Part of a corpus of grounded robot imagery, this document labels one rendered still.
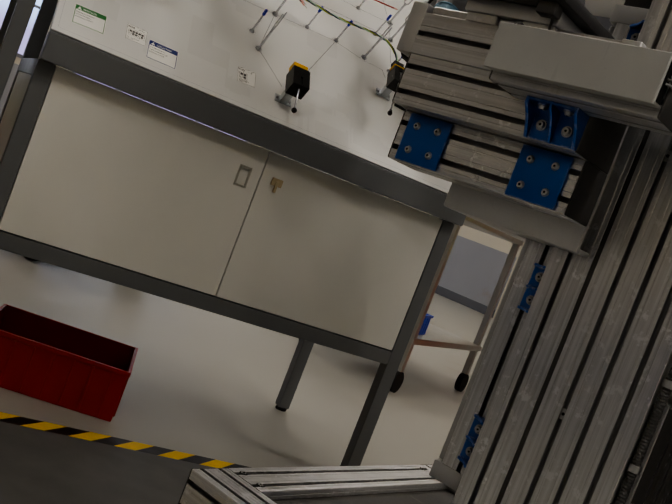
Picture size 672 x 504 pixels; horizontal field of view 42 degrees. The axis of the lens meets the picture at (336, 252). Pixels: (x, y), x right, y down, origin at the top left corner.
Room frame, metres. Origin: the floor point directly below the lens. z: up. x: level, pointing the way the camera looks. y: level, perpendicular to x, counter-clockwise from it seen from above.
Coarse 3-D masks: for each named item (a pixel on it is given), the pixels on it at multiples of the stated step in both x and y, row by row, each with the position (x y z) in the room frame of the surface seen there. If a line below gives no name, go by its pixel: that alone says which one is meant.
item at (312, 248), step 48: (288, 192) 2.28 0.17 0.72; (336, 192) 2.33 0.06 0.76; (240, 240) 2.24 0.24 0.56; (288, 240) 2.30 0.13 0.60; (336, 240) 2.35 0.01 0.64; (384, 240) 2.41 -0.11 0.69; (432, 240) 2.47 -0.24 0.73; (240, 288) 2.26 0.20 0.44; (288, 288) 2.32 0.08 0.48; (336, 288) 2.37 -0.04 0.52; (384, 288) 2.43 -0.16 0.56; (384, 336) 2.46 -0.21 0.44
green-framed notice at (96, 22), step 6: (78, 6) 2.03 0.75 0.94; (78, 12) 2.02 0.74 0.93; (84, 12) 2.03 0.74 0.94; (90, 12) 2.04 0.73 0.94; (96, 12) 2.05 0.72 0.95; (72, 18) 2.00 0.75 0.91; (78, 18) 2.01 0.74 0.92; (84, 18) 2.02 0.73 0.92; (90, 18) 2.03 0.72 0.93; (96, 18) 2.04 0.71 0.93; (102, 18) 2.05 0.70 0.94; (84, 24) 2.01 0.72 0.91; (90, 24) 2.02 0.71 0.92; (96, 24) 2.03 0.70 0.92; (102, 24) 2.04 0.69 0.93; (96, 30) 2.03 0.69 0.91; (102, 30) 2.04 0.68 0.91
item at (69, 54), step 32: (64, 64) 1.97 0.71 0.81; (96, 64) 2.00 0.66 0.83; (128, 64) 2.02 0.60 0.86; (160, 96) 2.06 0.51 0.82; (192, 96) 2.10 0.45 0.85; (224, 128) 2.14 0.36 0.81; (256, 128) 2.17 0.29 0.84; (320, 160) 2.25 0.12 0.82; (352, 160) 2.29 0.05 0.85; (384, 192) 2.34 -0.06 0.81; (416, 192) 2.38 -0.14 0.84
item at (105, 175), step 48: (48, 96) 2.00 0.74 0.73; (96, 96) 2.05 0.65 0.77; (48, 144) 2.02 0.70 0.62; (96, 144) 2.06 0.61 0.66; (144, 144) 2.11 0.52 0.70; (192, 144) 2.15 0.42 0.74; (240, 144) 2.20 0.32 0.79; (48, 192) 2.03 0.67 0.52; (96, 192) 2.08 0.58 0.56; (144, 192) 2.12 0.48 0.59; (192, 192) 2.17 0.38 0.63; (240, 192) 2.22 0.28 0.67; (48, 240) 2.05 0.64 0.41; (96, 240) 2.10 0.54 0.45; (144, 240) 2.14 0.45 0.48; (192, 240) 2.19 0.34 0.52; (192, 288) 2.21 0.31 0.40
